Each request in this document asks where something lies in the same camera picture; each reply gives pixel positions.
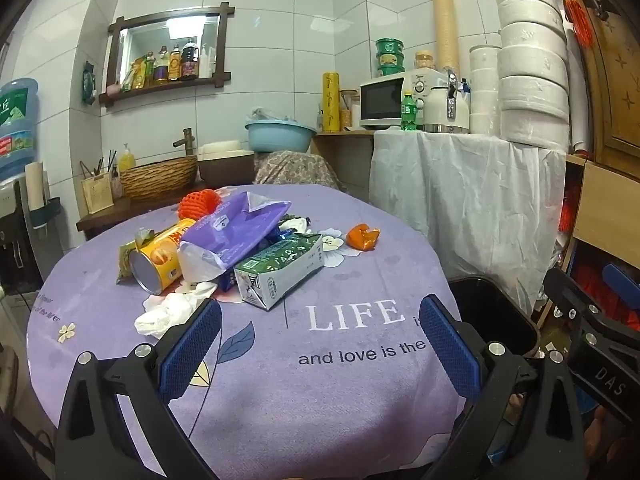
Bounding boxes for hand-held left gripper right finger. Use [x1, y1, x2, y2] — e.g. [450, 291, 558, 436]
[419, 294, 586, 480]

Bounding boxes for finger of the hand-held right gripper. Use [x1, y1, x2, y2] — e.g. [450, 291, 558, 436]
[601, 263, 640, 333]
[542, 267, 608, 331]

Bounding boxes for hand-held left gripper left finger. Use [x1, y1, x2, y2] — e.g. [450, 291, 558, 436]
[55, 297, 223, 480]

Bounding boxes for white tissue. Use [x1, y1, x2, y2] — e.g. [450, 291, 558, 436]
[134, 282, 218, 337]

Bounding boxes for black trash bin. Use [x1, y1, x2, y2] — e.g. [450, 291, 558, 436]
[447, 276, 541, 361]

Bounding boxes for yellow chips can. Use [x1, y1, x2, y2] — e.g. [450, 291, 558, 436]
[129, 218, 197, 296]

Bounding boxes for yellow green snack wrapper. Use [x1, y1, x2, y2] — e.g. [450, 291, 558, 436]
[116, 227, 156, 285]

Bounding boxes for green white milk carton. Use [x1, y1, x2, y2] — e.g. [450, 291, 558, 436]
[233, 233, 326, 311]

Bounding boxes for purple plastic bag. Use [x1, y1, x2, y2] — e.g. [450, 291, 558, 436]
[177, 191, 292, 281]

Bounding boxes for orange foam fruit net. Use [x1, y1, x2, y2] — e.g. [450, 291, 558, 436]
[179, 189, 222, 221]

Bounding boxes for orange wrapper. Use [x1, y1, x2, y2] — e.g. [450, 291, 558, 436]
[346, 223, 381, 252]

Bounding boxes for small white paper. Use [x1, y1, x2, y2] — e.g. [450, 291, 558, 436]
[277, 216, 313, 236]

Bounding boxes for light wooden board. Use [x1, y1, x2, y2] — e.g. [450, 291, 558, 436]
[565, 155, 640, 256]

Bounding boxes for purple floral printed tablecloth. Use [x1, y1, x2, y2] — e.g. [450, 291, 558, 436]
[26, 184, 468, 471]

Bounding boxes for white cloth cover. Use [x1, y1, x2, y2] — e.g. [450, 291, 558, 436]
[369, 130, 568, 311]

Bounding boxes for dark wooden vanity counter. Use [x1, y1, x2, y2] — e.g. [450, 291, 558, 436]
[76, 180, 211, 241]

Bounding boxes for woven basket basin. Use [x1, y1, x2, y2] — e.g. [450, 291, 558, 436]
[120, 155, 198, 200]

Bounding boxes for beige chopstick holder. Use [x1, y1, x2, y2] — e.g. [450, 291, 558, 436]
[81, 171, 115, 213]

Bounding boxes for brown pot with cream lid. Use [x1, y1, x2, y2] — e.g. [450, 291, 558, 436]
[196, 140, 256, 186]

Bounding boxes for carved wooden cabinet door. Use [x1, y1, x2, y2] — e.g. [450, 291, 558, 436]
[580, 0, 640, 183]

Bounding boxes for white paper roll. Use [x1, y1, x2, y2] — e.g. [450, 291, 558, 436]
[565, 20, 588, 158]

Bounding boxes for teal cup holder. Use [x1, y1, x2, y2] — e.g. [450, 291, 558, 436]
[27, 197, 63, 230]

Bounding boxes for water dispenser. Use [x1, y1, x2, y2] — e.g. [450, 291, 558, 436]
[0, 175, 63, 296]

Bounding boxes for bundle of dark chopsticks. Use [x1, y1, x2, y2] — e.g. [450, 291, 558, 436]
[80, 149, 118, 178]

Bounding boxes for floral patterned cloth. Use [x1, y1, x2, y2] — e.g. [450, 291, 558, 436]
[252, 150, 346, 193]

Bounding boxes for stack of white paper tubs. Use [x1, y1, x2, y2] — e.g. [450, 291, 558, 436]
[469, 45, 502, 136]

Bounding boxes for light wooden corner shelf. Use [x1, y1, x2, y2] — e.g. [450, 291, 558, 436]
[310, 130, 376, 201]

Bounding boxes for white electric kettle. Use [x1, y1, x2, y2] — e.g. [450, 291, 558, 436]
[422, 74, 471, 134]

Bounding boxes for beige paper cup stack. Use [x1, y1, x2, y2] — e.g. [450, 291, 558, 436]
[26, 161, 47, 211]

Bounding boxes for light blue plastic basin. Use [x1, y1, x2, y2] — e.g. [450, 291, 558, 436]
[245, 120, 317, 153]

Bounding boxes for stack of white bowl bundles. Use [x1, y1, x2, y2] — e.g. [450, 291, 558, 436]
[487, 0, 571, 153]

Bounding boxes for green soda bottle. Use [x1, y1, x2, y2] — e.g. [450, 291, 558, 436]
[401, 91, 418, 132]

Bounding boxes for white microwave oven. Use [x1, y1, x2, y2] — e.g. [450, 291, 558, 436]
[359, 69, 448, 130]

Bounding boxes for clear glass jar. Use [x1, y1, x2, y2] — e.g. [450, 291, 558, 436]
[340, 89, 360, 131]

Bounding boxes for yellow plastic wrap roll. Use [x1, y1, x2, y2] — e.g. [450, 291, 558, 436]
[322, 72, 342, 133]

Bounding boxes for red tassel decoration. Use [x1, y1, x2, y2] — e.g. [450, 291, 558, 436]
[552, 0, 596, 46]

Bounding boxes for blue water jug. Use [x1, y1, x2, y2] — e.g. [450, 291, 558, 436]
[0, 78, 40, 183]

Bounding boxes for yellow green seasoning packets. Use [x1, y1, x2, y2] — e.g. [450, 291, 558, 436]
[120, 52, 156, 92]

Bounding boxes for metal door latch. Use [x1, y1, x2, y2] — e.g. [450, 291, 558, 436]
[580, 0, 610, 22]

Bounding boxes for dark soy sauce bottle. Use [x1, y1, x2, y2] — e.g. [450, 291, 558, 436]
[180, 37, 200, 81]

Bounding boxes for tall tan paper cup stack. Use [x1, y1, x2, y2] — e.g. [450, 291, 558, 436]
[432, 0, 460, 73]

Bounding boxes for green wall hanging pouch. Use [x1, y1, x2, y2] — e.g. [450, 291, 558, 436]
[81, 61, 97, 106]

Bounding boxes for wooden framed wall mirror shelf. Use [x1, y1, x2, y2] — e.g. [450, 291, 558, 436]
[98, 2, 236, 107]

